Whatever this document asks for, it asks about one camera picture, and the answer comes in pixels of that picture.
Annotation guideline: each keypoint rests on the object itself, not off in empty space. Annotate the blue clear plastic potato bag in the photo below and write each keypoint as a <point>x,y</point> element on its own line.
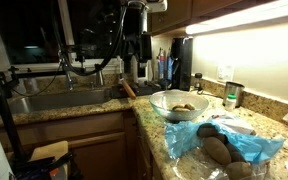
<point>184,144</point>

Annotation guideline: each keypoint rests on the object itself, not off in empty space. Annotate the chrome kitchen faucet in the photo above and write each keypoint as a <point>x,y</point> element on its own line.
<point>66,69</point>

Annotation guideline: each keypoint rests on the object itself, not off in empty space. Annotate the glass bowl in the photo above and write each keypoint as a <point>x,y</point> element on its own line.
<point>162,102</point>

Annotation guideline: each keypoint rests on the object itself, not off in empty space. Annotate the potato in bowl right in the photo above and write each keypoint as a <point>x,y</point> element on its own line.
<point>190,106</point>

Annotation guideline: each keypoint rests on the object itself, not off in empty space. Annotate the stainless steel sink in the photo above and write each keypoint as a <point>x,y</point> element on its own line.
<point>57,101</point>

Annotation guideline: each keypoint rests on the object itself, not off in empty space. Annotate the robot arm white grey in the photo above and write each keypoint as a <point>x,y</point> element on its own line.
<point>136,40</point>

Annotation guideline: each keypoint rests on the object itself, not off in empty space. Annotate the small white green-capped bottle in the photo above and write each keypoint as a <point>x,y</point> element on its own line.
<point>230,102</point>

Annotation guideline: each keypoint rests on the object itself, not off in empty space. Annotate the under-cabinet light strip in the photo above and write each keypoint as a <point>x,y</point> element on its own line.
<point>267,11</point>

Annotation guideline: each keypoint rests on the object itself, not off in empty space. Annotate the wooden base cabinet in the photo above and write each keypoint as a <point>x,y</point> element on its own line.
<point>105,146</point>

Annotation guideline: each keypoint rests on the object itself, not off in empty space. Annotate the upper wooden cabinet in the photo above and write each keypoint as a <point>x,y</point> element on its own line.
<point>181,13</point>

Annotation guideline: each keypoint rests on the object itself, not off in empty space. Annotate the large brown potato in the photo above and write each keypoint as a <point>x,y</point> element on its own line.
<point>217,150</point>

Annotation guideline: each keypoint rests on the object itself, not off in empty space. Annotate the black coffee maker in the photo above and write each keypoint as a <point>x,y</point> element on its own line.
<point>181,53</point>

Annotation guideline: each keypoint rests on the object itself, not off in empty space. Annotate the wooden rolling pin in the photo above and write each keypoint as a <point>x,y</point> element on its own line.
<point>128,89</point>

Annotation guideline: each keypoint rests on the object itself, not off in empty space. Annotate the stainless steel cup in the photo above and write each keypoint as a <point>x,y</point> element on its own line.
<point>235,89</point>

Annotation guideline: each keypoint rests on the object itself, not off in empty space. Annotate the black camera stand pole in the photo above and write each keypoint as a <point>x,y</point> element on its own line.
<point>10,127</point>

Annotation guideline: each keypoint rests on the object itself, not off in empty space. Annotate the white wall outlet plate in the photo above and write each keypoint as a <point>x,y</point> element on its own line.
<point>225,73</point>

